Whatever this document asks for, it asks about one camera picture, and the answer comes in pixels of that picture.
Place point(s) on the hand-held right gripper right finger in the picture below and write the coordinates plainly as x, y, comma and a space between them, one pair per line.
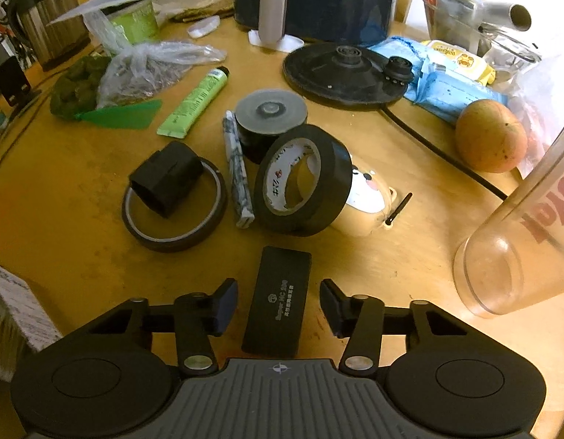
330, 305

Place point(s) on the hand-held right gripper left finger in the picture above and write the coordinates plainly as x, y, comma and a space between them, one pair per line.
227, 305

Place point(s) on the black rectangular device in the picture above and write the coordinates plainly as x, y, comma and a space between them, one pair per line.
276, 302

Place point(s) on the beige bear-face case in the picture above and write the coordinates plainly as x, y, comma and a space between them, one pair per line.
369, 206

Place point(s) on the black electrical tape roll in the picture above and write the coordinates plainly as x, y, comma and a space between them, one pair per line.
330, 183

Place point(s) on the marbled grey pen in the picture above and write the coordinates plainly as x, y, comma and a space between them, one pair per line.
238, 178

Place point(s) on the black angular block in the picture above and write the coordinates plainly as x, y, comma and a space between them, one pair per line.
165, 178

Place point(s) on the black cylinder with grey top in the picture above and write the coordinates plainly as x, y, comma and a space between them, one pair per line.
263, 136

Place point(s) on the green tube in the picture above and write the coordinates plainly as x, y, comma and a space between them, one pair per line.
193, 103

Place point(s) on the cotton swab pack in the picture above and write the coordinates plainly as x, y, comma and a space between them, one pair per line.
21, 311

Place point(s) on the wooden desktop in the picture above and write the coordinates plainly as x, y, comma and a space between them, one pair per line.
81, 238

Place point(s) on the clear shaker bottle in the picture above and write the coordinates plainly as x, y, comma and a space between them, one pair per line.
515, 247

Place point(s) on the green plastic scraper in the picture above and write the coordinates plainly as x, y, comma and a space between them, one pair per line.
122, 115

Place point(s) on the black kettle base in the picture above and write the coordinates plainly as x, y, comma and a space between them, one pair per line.
337, 82

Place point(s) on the orange round fruit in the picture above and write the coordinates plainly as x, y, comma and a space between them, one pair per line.
490, 135

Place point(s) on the blue wet wipes packet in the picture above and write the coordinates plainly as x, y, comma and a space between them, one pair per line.
396, 48
446, 93

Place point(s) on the clear bag of dark seeds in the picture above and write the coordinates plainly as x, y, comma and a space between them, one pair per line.
140, 71

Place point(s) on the white plastic piece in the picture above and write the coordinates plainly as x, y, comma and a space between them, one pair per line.
291, 45

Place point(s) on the bag of dark green lumps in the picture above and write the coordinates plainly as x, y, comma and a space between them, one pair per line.
74, 87

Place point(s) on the yellow tissue packet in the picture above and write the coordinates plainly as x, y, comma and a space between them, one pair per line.
465, 61

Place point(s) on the white tape roll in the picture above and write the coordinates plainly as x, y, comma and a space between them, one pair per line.
204, 26

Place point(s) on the brown woven pad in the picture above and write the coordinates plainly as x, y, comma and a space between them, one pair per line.
209, 9

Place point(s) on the green paper cup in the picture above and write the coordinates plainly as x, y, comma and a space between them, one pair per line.
133, 23

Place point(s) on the crumpled clear plastic bag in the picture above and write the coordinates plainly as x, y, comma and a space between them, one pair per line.
545, 96

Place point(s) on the dark blue air fryer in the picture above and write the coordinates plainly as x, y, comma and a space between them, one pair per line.
337, 0

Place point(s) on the glass jar with packets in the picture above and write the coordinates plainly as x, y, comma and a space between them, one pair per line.
451, 23

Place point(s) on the black phone stand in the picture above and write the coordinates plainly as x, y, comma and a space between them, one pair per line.
10, 82

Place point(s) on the wood-pattern electric kettle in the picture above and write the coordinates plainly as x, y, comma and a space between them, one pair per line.
46, 18

